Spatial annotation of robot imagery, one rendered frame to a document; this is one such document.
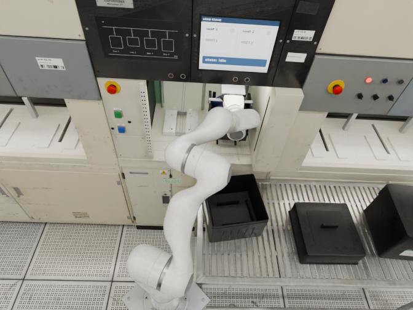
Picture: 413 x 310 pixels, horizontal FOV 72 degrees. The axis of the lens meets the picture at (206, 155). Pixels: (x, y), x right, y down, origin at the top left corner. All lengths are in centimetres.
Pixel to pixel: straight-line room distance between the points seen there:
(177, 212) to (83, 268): 152
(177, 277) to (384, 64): 112
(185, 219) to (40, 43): 85
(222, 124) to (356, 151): 122
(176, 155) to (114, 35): 53
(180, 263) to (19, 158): 124
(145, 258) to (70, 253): 147
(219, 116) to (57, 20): 68
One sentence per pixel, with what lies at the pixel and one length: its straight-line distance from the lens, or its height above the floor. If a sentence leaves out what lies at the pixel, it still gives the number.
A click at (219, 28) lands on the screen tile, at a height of 164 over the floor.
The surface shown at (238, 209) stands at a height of 77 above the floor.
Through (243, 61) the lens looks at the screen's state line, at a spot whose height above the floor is 152.
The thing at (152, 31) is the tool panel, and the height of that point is 161.
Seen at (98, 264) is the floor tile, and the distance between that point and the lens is 234.
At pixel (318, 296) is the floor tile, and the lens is 238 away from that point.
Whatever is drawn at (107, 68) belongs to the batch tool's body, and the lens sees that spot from 128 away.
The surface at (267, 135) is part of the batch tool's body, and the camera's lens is 142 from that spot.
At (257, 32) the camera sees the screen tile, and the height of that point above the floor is 164.
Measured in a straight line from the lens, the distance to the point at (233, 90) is 149.
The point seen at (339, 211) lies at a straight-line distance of 165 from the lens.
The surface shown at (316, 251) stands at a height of 86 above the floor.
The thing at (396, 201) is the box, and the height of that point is 101.
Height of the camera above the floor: 212
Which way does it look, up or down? 49 degrees down
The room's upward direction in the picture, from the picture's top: 6 degrees clockwise
